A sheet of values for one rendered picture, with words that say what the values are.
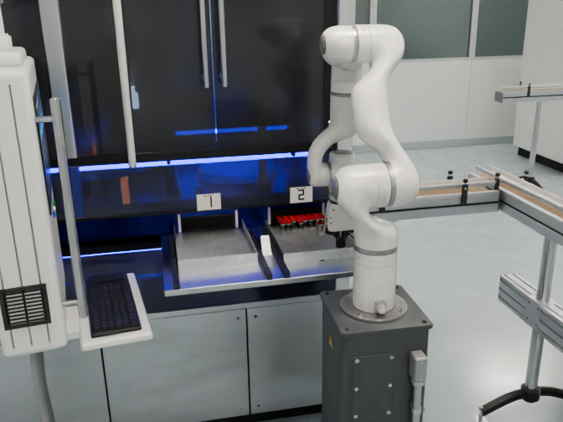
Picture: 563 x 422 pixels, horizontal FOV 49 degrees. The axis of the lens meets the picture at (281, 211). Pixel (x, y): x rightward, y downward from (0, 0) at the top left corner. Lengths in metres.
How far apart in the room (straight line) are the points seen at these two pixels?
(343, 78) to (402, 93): 5.49
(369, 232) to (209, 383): 1.15
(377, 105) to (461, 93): 6.03
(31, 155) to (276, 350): 1.31
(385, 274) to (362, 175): 0.29
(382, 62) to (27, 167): 0.95
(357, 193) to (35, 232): 0.83
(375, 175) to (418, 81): 5.82
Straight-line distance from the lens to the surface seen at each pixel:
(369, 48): 1.70
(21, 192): 1.65
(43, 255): 1.70
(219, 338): 2.44
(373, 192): 1.60
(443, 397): 2.97
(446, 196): 2.60
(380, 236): 1.64
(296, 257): 2.02
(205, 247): 2.17
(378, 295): 1.72
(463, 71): 7.63
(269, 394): 2.61
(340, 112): 1.88
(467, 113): 7.75
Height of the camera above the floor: 1.69
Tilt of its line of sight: 19 degrees down
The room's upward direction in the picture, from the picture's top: 1 degrees counter-clockwise
